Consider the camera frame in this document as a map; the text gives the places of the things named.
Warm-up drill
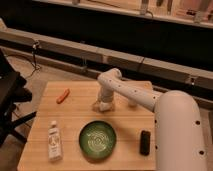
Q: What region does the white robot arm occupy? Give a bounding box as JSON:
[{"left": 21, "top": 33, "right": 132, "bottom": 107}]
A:
[{"left": 97, "top": 68, "right": 207, "bottom": 171}]

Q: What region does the white plastic bottle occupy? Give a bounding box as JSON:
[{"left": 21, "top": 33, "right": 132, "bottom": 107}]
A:
[{"left": 48, "top": 121, "right": 62, "bottom": 161}]

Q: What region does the green ceramic plate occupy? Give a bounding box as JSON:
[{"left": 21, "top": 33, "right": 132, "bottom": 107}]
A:
[{"left": 79, "top": 120, "right": 117, "bottom": 160}]

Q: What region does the black remote control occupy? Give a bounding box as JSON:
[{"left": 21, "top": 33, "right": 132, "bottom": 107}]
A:
[{"left": 140, "top": 130, "right": 151, "bottom": 156}]

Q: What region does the white sponge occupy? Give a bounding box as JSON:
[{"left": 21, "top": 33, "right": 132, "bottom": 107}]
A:
[{"left": 99, "top": 102, "right": 114, "bottom": 112}]

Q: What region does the orange carrot toy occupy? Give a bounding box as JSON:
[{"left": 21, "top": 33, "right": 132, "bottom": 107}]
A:
[{"left": 56, "top": 89, "right": 70, "bottom": 104}]

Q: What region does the black cable on floor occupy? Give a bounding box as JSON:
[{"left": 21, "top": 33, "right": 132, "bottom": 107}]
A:
[{"left": 25, "top": 39, "right": 43, "bottom": 80}]

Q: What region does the black chair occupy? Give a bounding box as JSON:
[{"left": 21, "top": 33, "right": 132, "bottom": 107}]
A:
[{"left": 0, "top": 49, "right": 36, "bottom": 147}]

